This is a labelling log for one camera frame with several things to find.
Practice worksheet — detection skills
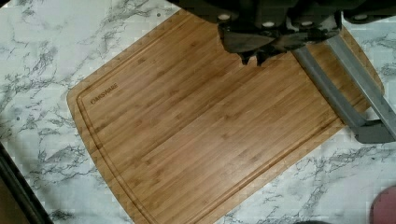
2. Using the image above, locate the bamboo cutting board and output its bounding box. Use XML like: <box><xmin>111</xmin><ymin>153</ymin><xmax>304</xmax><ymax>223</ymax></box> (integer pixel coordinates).
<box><xmin>65</xmin><ymin>8</ymin><xmax>385</xmax><ymax>224</ymax></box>

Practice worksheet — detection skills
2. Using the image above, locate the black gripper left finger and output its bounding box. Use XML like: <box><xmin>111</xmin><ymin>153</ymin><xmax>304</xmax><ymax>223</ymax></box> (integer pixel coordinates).
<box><xmin>218</xmin><ymin>23</ymin><xmax>276</xmax><ymax>65</ymax></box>

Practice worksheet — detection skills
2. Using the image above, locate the pink object at corner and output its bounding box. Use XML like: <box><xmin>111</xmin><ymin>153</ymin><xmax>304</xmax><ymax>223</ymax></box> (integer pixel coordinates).
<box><xmin>370</xmin><ymin>186</ymin><xmax>396</xmax><ymax>224</ymax></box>

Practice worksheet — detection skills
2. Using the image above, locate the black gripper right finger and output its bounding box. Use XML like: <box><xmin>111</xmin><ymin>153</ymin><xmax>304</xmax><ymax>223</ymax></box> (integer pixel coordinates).
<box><xmin>255</xmin><ymin>29</ymin><xmax>340</xmax><ymax>66</ymax></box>

